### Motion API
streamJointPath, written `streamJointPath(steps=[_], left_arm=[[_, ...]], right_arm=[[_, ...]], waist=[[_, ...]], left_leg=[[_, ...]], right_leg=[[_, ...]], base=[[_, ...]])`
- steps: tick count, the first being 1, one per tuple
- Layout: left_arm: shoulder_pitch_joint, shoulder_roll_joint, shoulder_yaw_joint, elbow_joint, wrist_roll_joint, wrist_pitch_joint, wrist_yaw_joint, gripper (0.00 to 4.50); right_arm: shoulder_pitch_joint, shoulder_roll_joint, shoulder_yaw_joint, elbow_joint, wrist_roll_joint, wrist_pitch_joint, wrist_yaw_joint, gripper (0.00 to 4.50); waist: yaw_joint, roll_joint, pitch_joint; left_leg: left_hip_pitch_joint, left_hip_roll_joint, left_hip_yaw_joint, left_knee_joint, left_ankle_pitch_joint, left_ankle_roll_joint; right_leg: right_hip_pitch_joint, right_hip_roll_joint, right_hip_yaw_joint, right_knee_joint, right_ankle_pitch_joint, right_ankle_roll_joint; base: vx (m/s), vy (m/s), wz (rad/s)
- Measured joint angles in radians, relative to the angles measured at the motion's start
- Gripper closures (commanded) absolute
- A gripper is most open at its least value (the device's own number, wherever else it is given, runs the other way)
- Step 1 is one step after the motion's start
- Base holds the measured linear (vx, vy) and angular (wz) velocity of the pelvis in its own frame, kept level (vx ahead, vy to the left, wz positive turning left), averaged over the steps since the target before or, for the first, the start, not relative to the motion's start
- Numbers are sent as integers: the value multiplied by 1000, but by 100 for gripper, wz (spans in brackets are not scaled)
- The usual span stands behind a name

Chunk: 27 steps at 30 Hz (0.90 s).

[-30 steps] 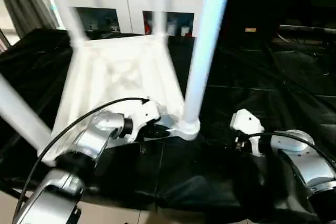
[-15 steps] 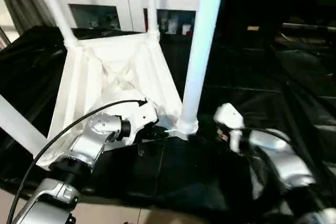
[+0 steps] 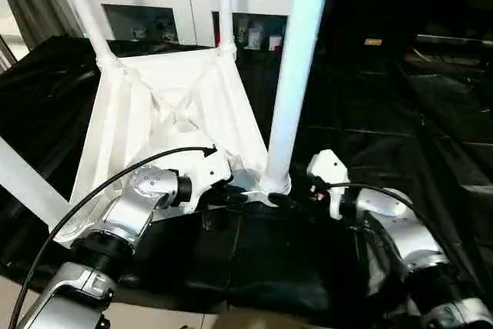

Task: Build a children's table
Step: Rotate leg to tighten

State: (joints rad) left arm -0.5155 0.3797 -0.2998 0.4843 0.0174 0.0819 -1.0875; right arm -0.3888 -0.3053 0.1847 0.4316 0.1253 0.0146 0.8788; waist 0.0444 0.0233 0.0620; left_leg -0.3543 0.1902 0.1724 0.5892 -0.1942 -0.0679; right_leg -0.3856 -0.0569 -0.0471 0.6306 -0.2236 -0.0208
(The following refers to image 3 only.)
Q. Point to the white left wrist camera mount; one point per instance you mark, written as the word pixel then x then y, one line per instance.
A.
pixel 208 171

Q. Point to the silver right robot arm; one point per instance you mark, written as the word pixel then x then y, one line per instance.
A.
pixel 393 221

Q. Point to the white plastic table top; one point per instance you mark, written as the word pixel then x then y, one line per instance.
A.
pixel 154 105

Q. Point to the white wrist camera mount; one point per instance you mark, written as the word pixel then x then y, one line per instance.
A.
pixel 208 171
pixel 327 166

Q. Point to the black plastic mat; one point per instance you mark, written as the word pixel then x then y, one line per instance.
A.
pixel 400 113

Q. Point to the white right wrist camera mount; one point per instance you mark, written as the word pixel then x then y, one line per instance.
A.
pixel 327 166

